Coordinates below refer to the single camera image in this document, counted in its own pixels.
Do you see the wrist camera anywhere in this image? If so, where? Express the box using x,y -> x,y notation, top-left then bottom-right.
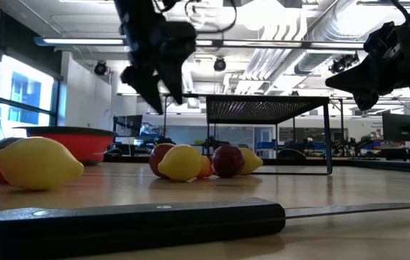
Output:
363,20 -> 396,46
161,21 -> 198,61

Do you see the black computer monitor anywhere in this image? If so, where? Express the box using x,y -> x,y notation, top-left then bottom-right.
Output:
113,114 -> 144,138
382,111 -> 410,142

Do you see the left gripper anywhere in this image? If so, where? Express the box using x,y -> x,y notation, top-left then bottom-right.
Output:
118,10 -> 185,116

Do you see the orange peach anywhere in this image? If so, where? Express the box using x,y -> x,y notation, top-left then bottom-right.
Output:
196,155 -> 215,180

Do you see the red collapsible bowl grey rim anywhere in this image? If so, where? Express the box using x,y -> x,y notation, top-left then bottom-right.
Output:
12,126 -> 118,166

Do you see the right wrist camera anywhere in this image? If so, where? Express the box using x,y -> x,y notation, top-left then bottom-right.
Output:
363,20 -> 396,46

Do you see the yellow lemon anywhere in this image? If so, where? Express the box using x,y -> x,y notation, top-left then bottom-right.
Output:
157,144 -> 203,183
239,147 -> 264,176
0,136 -> 85,191

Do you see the long ceiling light bar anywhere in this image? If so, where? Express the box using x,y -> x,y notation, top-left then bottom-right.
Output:
33,35 -> 365,51

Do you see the black handled kitchen knife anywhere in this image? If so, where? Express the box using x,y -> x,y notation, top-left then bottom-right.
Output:
0,197 -> 410,260

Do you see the dark red apple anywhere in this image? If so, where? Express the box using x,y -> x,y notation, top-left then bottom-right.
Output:
211,144 -> 245,178

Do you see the black perforated metal shelf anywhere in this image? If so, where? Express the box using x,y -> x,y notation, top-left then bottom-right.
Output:
206,94 -> 333,176

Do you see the large window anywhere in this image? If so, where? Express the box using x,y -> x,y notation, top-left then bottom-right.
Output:
0,53 -> 60,151

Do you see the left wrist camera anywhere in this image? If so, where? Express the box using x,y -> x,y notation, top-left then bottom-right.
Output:
161,21 -> 198,61

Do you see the silver ribbed ceiling duct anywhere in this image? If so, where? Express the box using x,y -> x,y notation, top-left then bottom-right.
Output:
293,0 -> 408,76

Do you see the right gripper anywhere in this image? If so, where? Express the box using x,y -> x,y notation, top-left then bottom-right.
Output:
325,30 -> 410,111

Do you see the black table frame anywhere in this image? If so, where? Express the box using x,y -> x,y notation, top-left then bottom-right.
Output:
103,154 -> 410,176

